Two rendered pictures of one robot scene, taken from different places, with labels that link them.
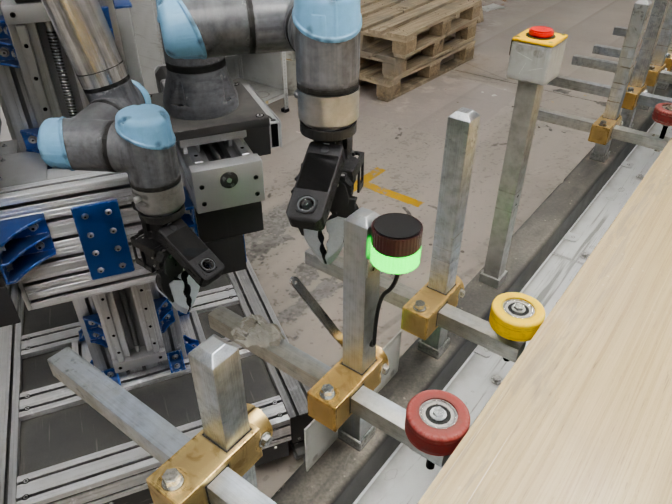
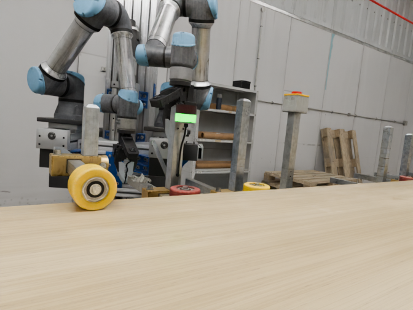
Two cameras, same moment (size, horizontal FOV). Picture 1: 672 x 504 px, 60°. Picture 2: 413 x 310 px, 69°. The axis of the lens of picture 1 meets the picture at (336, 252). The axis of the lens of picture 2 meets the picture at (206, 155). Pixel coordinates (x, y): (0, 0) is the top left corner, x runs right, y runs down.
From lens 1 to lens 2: 0.64 m
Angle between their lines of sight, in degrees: 35
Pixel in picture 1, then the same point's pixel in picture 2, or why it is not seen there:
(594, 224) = not seen: hidden behind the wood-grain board
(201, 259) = (131, 147)
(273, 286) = not seen: hidden behind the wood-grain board
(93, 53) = (125, 81)
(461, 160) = (240, 118)
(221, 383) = (88, 117)
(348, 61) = (185, 54)
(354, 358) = (168, 181)
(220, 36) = (152, 55)
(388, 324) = not seen: hidden behind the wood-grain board
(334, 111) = (178, 71)
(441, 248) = (233, 165)
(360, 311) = (171, 151)
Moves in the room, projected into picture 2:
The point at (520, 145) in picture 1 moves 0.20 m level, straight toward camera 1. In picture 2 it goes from (289, 143) to (265, 143)
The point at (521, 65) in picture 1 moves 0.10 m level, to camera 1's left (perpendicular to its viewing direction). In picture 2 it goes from (287, 104) to (261, 103)
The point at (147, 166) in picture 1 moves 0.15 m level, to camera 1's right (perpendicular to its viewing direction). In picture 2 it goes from (123, 106) to (158, 109)
